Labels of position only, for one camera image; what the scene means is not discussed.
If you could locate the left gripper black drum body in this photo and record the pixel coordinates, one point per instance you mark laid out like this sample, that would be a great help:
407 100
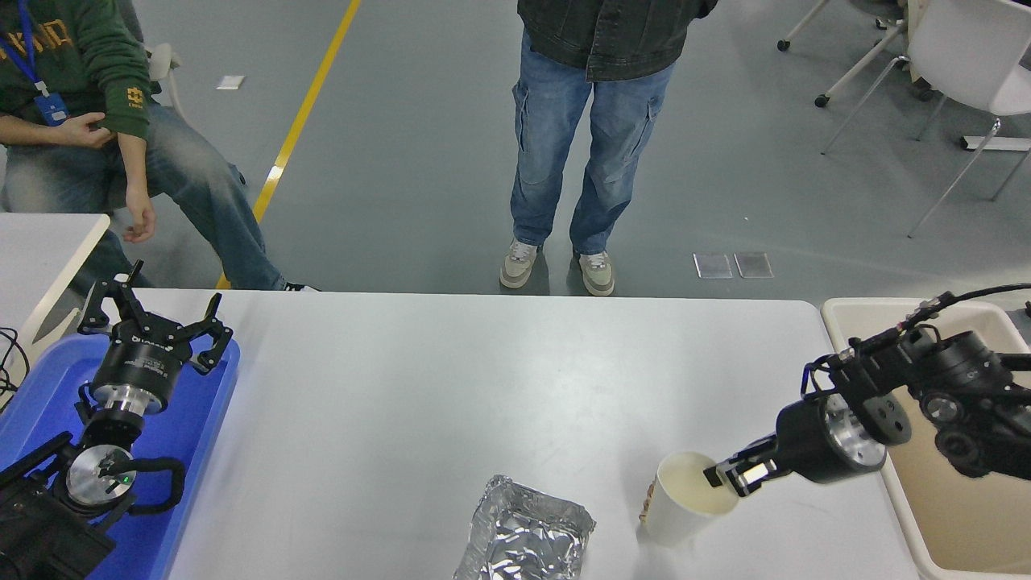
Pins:
141 369

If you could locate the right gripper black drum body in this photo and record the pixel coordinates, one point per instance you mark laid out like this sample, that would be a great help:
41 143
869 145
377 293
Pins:
805 443

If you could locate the white paper cup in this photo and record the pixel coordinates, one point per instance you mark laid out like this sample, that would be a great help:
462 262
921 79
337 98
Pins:
676 515

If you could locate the tan paper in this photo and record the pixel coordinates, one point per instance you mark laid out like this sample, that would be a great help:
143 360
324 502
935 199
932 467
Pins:
647 499

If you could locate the foil tray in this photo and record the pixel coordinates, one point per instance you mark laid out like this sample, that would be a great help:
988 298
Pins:
523 540

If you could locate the person's left hand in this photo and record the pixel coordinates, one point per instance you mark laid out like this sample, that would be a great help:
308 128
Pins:
141 221

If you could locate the person's right hand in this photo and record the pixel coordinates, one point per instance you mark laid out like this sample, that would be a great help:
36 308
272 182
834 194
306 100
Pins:
80 130

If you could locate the blue plastic tray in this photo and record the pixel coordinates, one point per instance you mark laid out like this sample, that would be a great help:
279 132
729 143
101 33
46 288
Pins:
193 435

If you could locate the white side table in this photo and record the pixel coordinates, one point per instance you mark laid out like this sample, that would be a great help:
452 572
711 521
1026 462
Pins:
40 250

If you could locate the person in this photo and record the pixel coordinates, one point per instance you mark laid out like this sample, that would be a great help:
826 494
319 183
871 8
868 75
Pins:
564 145
185 177

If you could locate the large pale plastic bin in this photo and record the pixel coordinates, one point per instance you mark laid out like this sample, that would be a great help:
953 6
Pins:
958 524

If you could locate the clear floor plate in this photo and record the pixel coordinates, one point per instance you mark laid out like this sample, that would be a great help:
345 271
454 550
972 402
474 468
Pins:
713 266
753 264

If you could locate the white chair with casters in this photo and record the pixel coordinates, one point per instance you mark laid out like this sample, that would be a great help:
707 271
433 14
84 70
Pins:
821 101

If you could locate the white floor bar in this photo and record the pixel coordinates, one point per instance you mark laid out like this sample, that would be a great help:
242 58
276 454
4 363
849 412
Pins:
999 144

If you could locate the white chair with metal legs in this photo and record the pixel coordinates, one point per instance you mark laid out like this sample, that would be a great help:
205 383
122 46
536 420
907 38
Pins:
966 48

